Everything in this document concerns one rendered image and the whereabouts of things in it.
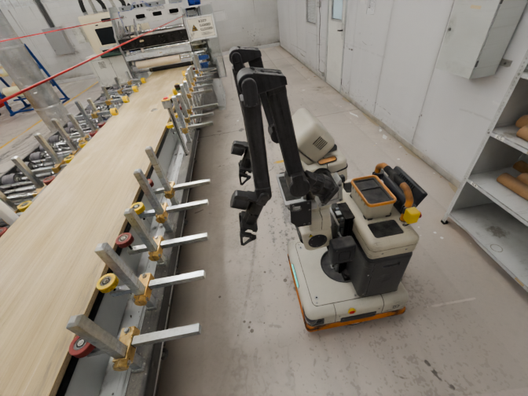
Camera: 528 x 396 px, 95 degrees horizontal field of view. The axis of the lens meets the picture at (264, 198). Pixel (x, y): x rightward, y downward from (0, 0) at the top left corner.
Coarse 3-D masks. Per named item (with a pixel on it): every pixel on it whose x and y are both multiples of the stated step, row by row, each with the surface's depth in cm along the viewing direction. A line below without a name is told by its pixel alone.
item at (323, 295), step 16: (288, 256) 199; (304, 256) 177; (320, 256) 175; (304, 272) 167; (320, 272) 166; (336, 272) 165; (304, 288) 159; (320, 288) 157; (336, 288) 156; (352, 288) 154; (400, 288) 150; (304, 304) 153; (320, 304) 149; (336, 304) 148; (352, 304) 147; (368, 304) 147; (384, 304) 148; (400, 304) 150; (304, 320) 160; (320, 320) 152; (336, 320) 152; (352, 320) 154; (368, 320) 157
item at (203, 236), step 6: (198, 234) 133; (204, 234) 133; (168, 240) 133; (174, 240) 132; (180, 240) 131; (186, 240) 131; (192, 240) 132; (198, 240) 133; (138, 246) 132; (144, 246) 132; (162, 246) 131; (168, 246) 132; (174, 246) 133; (132, 252) 131; (138, 252) 132
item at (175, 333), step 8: (176, 328) 93; (184, 328) 93; (192, 328) 92; (200, 328) 94; (136, 336) 93; (144, 336) 92; (152, 336) 92; (160, 336) 92; (168, 336) 91; (176, 336) 92; (184, 336) 93; (136, 344) 91; (144, 344) 92; (96, 352) 90
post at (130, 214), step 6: (126, 210) 110; (132, 210) 111; (126, 216) 110; (132, 216) 110; (132, 222) 113; (138, 222) 114; (138, 228) 115; (144, 228) 118; (138, 234) 118; (144, 234) 118; (144, 240) 121; (150, 240) 122; (150, 246) 124; (156, 246) 128; (162, 258) 132
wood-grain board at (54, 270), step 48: (144, 96) 332; (96, 144) 226; (144, 144) 213; (48, 192) 171; (96, 192) 163; (0, 240) 138; (48, 240) 132; (96, 240) 128; (0, 288) 112; (48, 288) 108; (96, 288) 106; (0, 336) 94; (48, 336) 91; (0, 384) 81; (48, 384) 79
